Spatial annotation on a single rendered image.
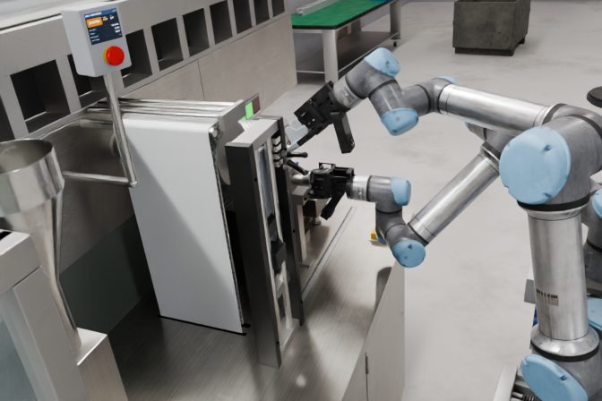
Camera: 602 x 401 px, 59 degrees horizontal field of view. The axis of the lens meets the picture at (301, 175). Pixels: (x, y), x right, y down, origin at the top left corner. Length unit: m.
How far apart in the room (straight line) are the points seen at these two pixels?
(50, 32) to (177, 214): 0.46
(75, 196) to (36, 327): 0.83
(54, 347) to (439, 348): 2.22
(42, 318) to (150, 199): 0.79
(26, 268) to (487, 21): 6.89
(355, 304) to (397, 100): 0.53
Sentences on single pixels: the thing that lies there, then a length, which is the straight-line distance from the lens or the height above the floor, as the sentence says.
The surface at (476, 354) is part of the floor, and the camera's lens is 2.61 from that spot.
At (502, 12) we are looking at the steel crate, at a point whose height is 0.54.
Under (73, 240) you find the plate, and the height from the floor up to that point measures 1.19.
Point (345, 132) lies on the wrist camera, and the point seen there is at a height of 1.32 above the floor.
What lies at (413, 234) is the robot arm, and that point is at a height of 1.06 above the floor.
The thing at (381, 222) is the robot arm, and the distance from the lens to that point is 1.49.
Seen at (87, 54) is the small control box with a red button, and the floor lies 1.65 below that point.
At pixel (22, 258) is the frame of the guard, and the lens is 0.47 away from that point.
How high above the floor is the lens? 1.81
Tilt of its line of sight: 26 degrees down
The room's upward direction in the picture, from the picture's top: 5 degrees counter-clockwise
